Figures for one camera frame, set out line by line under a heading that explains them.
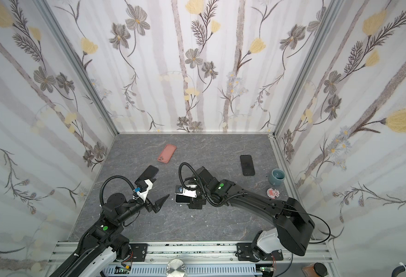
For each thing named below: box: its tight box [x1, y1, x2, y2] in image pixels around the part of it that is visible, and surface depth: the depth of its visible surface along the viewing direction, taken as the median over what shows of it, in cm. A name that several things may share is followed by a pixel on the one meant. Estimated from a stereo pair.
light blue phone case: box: [174, 184, 192, 205], surface depth 70 cm
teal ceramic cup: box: [268, 168, 287, 187], surface depth 95 cm
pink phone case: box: [157, 144, 177, 164], surface depth 113 cm
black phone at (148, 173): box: [134, 165, 159, 185], surface depth 103 cm
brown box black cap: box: [302, 262, 329, 277], surface depth 64 cm
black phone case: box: [239, 154, 255, 177], surface depth 109 cm
